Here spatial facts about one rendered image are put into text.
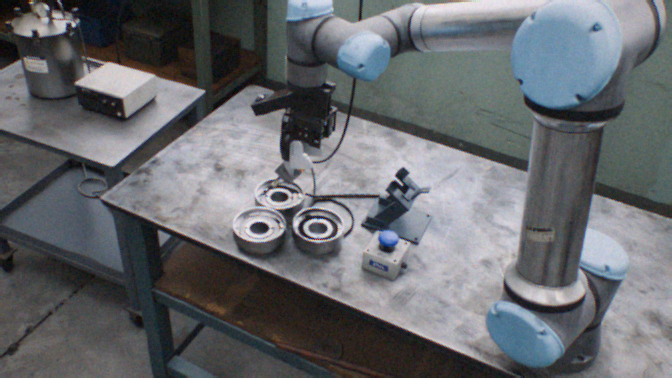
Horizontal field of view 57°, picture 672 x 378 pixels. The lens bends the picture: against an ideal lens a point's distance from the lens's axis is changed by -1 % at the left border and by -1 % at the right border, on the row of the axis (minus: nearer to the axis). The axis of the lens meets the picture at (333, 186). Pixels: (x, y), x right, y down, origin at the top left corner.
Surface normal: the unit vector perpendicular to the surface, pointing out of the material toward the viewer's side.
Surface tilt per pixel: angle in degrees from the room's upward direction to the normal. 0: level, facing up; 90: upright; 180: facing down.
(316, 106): 90
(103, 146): 0
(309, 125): 90
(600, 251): 8
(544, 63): 83
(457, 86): 90
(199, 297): 0
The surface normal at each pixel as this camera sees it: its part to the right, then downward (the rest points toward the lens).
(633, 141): -0.45, 0.52
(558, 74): -0.71, 0.28
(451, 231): 0.07, -0.79
